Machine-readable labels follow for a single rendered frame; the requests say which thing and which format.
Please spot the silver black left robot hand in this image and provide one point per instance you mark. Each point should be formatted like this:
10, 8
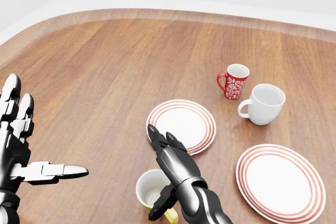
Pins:
15, 153

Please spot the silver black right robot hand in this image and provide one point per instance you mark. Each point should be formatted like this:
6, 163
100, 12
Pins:
178, 163

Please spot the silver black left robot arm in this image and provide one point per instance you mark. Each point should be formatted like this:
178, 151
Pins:
8, 208

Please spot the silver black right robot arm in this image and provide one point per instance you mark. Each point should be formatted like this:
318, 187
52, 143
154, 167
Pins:
204, 205

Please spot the yellow and white mug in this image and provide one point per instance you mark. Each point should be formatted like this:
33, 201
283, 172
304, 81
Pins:
151, 190

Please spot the white plate with red rings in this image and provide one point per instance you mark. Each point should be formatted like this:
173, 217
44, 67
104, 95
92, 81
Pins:
281, 184
183, 124

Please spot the red white patterned mug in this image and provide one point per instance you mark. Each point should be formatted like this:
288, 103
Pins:
235, 82

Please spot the plain white mug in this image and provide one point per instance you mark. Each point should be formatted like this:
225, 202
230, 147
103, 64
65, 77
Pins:
265, 106

